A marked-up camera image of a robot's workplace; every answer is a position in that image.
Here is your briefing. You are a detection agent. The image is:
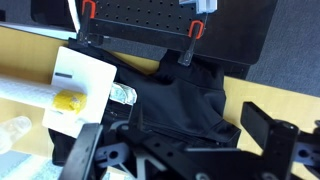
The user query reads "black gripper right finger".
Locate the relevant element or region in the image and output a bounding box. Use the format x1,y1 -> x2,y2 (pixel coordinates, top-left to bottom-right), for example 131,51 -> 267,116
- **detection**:
240,101 -> 300,180

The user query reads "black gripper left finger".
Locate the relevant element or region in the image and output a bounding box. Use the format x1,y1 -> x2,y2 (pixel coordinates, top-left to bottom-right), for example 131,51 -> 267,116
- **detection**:
59,123 -> 105,180

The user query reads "black zip jacket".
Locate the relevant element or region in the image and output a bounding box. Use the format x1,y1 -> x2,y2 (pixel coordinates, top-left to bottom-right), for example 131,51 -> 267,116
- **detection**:
48,38 -> 243,168

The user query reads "white cutting board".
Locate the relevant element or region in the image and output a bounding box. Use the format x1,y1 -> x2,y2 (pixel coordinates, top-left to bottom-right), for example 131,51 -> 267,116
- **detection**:
42,45 -> 118,139

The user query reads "black perforated breadboard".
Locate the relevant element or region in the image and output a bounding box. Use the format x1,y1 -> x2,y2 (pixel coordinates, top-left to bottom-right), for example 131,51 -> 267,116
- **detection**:
31,0 -> 279,79

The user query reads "aluminium extrusion bar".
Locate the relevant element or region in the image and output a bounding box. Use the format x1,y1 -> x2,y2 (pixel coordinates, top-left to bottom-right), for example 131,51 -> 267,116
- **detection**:
179,0 -> 219,15

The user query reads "black clamp with orange handle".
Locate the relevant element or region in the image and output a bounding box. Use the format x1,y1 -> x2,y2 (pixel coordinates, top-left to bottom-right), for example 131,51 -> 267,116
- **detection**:
75,0 -> 98,48
177,20 -> 205,67

